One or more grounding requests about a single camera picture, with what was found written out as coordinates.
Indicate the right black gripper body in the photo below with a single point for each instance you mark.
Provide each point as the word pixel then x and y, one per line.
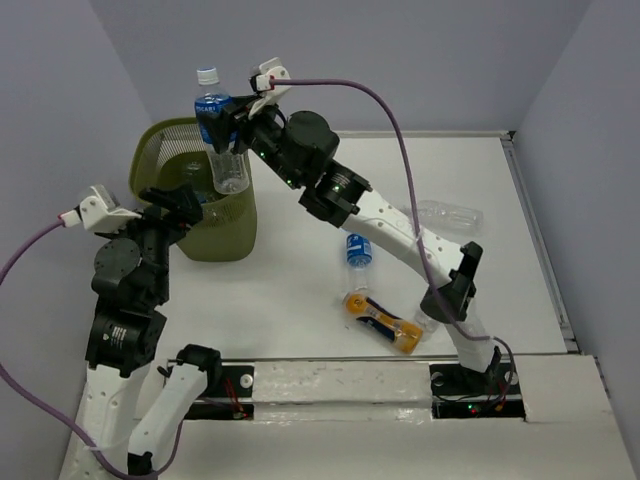
pixel 261 133

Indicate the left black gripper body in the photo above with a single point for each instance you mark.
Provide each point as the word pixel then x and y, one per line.
pixel 158 229

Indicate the blue label bottle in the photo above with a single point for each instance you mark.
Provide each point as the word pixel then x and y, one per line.
pixel 228 168
pixel 198 175
pixel 358 255

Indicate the clear plastic bottle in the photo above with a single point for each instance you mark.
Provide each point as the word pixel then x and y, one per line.
pixel 441 217

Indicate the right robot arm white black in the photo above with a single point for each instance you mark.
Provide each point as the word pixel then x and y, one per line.
pixel 300 150

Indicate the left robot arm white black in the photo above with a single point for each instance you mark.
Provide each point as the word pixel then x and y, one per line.
pixel 131 281

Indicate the green mesh waste bin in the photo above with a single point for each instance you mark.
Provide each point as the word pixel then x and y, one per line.
pixel 229 227

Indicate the orange tea bottle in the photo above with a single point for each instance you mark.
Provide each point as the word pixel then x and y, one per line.
pixel 403 335

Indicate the pepsi label small bottle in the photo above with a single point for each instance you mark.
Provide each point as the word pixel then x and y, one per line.
pixel 426 323

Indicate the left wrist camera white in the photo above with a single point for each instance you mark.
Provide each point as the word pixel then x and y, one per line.
pixel 99 212

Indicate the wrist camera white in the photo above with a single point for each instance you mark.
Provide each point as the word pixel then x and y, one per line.
pixel 99 212
pixel 262 80

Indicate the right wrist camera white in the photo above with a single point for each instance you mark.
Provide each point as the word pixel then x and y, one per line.
pixel 262 80

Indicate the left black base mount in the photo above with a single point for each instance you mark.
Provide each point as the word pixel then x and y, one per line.
pixel 230 400

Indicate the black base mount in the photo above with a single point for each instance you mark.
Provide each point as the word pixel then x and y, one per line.
pixel 230 400
pixel 459 393

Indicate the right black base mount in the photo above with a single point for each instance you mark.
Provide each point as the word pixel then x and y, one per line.
pixel 459 393

